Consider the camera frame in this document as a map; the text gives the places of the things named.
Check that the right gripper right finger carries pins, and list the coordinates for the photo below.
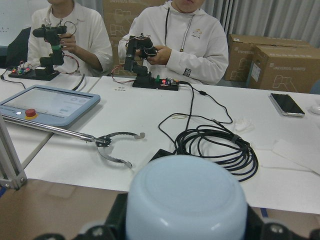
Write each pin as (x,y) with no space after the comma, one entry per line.
(257,229)

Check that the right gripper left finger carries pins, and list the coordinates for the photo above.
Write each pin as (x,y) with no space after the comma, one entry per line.
(92,217)

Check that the light blue cup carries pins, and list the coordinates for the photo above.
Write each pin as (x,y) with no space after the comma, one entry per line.
(185,197)

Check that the black power adapter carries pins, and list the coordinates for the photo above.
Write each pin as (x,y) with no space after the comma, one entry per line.
(162,153)

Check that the black smartphone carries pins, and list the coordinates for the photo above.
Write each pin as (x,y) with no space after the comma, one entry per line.
(286,105)

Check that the blue teach pendant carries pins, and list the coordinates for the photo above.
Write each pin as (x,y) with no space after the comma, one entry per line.
(49,105)

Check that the large cardboard box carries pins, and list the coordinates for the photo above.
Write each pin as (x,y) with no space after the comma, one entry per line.
(270,63)

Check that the person in white shirt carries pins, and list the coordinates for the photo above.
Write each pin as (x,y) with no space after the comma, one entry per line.
(86,43)

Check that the person in white hoodie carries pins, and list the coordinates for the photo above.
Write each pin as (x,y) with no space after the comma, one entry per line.
(192,45)

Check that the aluminium frame post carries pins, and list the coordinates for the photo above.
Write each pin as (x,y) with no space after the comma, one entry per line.
(12,175)

